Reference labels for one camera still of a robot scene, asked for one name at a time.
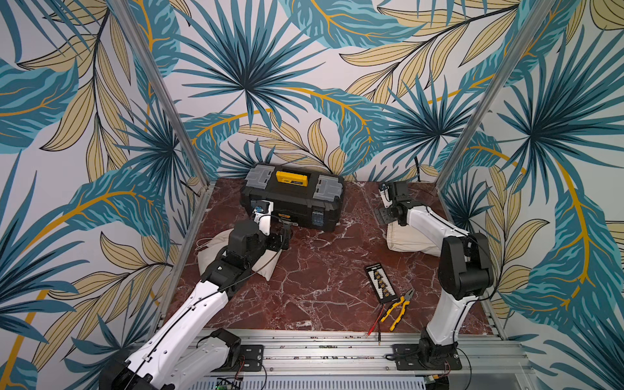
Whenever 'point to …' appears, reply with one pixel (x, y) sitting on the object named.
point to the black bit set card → (381, 283)
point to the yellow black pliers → (405, 301)
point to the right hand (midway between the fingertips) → (375, 210)
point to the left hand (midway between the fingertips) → (276, 224)
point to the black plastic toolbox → (301, 197)
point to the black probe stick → (379, 329)
